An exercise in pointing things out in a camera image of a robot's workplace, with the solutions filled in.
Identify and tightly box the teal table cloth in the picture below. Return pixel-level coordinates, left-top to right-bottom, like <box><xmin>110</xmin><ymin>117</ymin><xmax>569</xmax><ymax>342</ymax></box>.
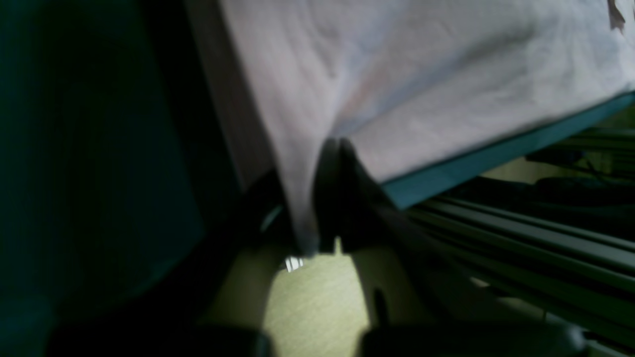
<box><xmin>0</xmin><ymin>0</ymin><xmax>635</xmax><ymax>308</ymax></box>

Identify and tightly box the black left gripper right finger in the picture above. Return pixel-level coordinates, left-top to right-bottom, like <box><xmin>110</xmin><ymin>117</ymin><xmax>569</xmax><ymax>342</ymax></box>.
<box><xmin>315</xmin><ymin>138</ymin><xmax>586</xmax><ymax>357</ymax></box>

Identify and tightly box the pink T-shirt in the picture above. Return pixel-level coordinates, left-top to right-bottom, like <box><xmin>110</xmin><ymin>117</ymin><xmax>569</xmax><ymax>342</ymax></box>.
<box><xmin>184</xmin><ymin>0</ymin><xmax>635</xmax><ymax>255</ymax></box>

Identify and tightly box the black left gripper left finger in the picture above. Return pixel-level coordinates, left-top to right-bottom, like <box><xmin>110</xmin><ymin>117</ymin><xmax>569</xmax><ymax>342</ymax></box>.
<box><xmin>124</xmin><ymin>174</ymin><xmax>293</xmax><ymax>338</ymax></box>

